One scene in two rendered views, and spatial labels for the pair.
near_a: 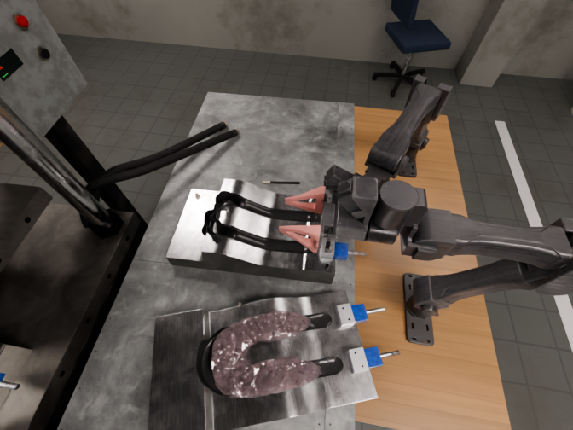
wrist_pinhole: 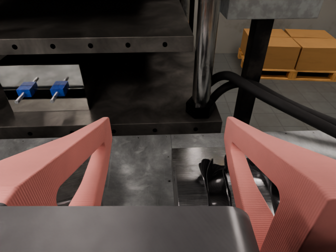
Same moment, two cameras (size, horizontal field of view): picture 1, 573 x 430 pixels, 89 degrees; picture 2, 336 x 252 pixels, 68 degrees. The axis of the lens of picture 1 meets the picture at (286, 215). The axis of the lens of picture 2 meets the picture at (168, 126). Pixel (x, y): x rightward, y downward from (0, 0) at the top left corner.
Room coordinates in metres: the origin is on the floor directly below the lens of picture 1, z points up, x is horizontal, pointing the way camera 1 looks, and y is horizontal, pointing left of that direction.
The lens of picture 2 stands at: (0.28, -0.09, 1.28)
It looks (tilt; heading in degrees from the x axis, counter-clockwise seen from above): 37 degrees down; 81
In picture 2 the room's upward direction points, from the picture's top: straight up
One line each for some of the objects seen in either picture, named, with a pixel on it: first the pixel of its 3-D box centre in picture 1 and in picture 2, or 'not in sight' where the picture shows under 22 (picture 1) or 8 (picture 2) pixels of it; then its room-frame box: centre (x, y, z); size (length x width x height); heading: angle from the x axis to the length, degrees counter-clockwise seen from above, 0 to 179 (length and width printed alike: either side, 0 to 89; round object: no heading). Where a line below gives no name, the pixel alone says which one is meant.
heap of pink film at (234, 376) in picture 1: (263, 351); not in sight; (0.10, 0.05, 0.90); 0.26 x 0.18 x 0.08; 100
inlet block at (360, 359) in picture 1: (374, 357); not in sight; (0.09, -0.22, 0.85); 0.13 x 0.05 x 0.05; 100
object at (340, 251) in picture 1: (344, 251); not in sight; (0.36, -0.17, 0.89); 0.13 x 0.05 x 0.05; 83
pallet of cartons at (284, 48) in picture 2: not in sight; (287, 53); (2.16, 2.53, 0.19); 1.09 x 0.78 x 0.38; 171
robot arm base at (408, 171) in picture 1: (408, 150); not in sight; (0.82, -0.48, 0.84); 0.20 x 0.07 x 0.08; 170
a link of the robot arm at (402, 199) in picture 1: (408, 219); not in sight; (0.25, -0.20, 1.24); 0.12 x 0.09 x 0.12; 81
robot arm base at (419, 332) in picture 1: (422, 304); not in sight; (0.23, -0.38, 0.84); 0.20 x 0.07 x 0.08; 170
